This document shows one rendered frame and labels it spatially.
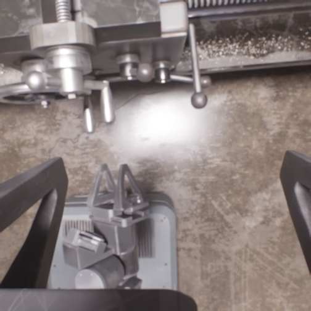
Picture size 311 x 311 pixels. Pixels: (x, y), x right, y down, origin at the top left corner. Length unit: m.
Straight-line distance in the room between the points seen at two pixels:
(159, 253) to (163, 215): 0.15
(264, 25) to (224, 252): 1.00
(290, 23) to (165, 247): 0.88
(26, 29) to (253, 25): 0.70
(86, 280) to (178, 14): 0.47
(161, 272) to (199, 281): 0.37
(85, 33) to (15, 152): 1.10
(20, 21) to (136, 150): 0.92
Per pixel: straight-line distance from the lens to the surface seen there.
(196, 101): 0.65
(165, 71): 0.73
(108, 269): 0.49
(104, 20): 0.48
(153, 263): 1.18
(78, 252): 0.47
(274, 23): 1.03
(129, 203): 0.48
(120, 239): 0.50
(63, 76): 0.46
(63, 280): 1.28
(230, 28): 0.99
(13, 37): 0.52
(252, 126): 1.38
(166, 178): 1.34
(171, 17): 0.55
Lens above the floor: 1.32
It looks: 84 degrees down
